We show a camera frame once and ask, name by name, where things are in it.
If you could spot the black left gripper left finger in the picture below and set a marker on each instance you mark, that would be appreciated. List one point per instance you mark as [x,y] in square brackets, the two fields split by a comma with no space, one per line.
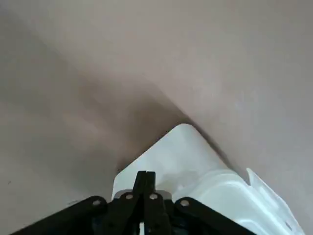
[73,215]

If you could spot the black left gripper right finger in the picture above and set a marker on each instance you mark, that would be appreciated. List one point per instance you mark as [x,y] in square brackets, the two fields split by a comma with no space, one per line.
[195,213]

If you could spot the white preservation box lid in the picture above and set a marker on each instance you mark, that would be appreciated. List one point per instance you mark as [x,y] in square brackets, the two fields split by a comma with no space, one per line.
[232,195]

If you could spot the white plastic preservation box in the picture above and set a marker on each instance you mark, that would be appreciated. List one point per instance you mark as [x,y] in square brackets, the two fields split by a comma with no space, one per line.
[176,156]

